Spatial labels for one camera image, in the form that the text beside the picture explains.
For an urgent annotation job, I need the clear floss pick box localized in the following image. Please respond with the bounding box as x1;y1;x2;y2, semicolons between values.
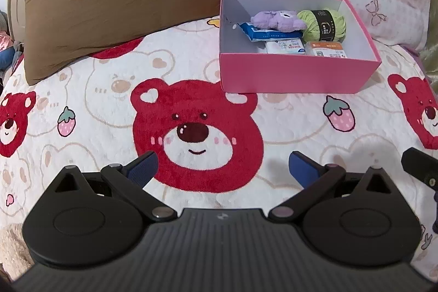
305;41;347;59

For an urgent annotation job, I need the white tissue pack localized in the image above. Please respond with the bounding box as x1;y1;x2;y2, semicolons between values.
266;39;306;55

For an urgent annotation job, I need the pink cardboard box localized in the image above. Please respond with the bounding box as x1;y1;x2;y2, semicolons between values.
219;0;382;94

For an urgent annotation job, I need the blue wet wipes pack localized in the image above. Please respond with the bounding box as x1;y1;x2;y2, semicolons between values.
238;22;303;42

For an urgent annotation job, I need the green yarn ball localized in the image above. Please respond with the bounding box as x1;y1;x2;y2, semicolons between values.
298;9;347;42

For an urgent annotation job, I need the purple plush toy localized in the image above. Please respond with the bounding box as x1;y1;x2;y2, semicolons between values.
250;10;307;33

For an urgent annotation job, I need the bear print blanket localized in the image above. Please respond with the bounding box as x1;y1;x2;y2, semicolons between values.
1;19;437;280

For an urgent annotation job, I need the gold satin curtain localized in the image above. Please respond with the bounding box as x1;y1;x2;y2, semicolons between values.
420;0;438;93

